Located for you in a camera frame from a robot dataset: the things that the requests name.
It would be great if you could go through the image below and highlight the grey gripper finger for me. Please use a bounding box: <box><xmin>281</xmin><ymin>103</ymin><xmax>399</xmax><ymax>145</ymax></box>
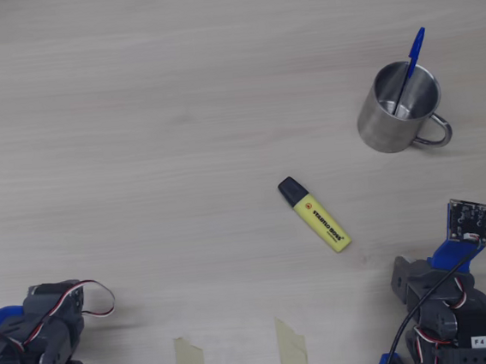
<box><xmin>388</xmin><ymin>253</ymin><xmax>428</xmax><ymax>306</ymax></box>

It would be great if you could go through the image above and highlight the grey gripper body with camera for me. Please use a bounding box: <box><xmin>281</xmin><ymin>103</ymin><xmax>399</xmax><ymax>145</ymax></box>
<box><xmin>400</xmin><ymin>253</ymin><xmax>481</xmax><ymax>319</ymax></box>

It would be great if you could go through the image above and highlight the grey idle gripper body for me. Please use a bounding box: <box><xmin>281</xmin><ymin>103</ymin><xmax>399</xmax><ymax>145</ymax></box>
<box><xmin>20</xmin><ymin>278</ymin><xmax>89</xmax><ymax>342</ymax></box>

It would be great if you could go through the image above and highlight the yellow highlighter with black cap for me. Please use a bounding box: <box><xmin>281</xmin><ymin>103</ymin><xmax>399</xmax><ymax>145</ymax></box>
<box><xmin>276</xmin><ymin>170</ymin><xmax>354</xmax><ymax>260</ymax></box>

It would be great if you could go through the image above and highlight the silver metal cup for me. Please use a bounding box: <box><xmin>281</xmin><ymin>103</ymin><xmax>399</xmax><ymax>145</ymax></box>
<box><xmin>351</xmin><ymin>57</ymin><xmax>455</xmax><ymax>158</ymax></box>

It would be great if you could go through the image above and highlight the blue ballpoint pen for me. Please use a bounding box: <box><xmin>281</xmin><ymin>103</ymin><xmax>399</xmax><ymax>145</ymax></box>
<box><xmin>385</xmin><ymin>26</ymin><xmax>435</xmax><ymax>117</ymax></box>

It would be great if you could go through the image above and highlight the red white black servo wire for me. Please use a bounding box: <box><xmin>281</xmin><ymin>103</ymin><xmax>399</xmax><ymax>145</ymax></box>
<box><xmin>41</xmin><ymin>277</ymin><xmax>118</xmax><ymax>325</ymax></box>

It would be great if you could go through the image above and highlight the black camera cable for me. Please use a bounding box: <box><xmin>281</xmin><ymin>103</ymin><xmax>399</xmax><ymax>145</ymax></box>
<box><xmin>369</xmin><ymin>238</ymin><xmax>486</xmax><ymax>364</ymax></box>

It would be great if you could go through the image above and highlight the black camera circuit board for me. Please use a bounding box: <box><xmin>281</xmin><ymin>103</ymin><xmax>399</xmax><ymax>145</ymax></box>
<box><xmin>444</xmin><ymin>195</ymin><xmax>486</xmax><ymax>251</ymax></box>

